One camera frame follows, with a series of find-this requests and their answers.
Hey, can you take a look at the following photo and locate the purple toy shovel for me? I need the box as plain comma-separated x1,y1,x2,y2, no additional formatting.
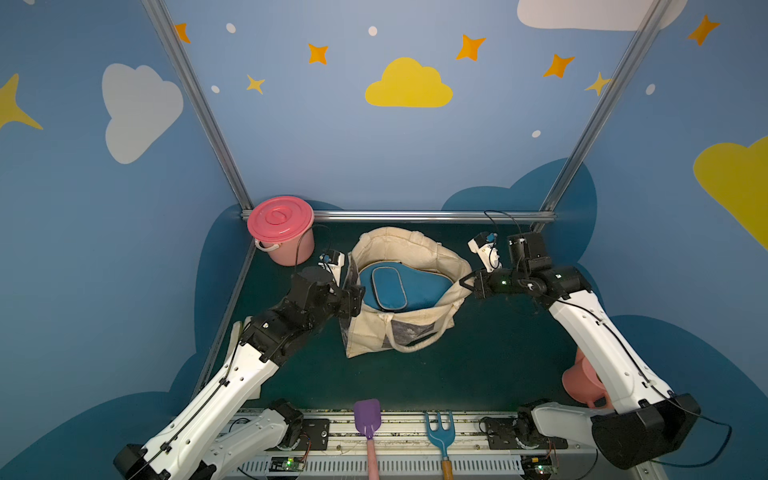
353,399,382,480

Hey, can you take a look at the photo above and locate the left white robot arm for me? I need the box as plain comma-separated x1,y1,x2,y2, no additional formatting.
113,266,365,479

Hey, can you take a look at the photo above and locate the pink bucket with lid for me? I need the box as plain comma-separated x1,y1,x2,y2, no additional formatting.
247,196,315,267

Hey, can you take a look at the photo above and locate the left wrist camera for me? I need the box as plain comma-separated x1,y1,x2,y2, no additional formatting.
318,249,346,286

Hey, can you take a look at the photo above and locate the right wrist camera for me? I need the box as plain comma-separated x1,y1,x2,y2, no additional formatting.
468,232,501,273

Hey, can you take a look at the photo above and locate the teal toy garden fork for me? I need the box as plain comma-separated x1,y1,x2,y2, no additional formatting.
424,412,456,480

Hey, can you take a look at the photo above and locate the blue paddle case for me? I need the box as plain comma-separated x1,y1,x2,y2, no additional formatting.
359,262,453,313

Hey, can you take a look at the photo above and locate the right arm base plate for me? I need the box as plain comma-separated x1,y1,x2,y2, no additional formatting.
479,417,568,450

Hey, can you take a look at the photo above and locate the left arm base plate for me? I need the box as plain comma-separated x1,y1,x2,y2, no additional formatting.
278,418,330,452

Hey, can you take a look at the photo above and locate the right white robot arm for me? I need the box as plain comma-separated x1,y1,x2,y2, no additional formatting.
460,232,701,470

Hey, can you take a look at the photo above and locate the pink watering can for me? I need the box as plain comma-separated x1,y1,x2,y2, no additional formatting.
562,349,613,409

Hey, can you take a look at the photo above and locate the aluminium front rail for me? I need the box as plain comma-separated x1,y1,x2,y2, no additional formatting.
146,410,668,480

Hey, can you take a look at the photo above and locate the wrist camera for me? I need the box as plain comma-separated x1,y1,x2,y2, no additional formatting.
468,232,501,273
318,249,346,286

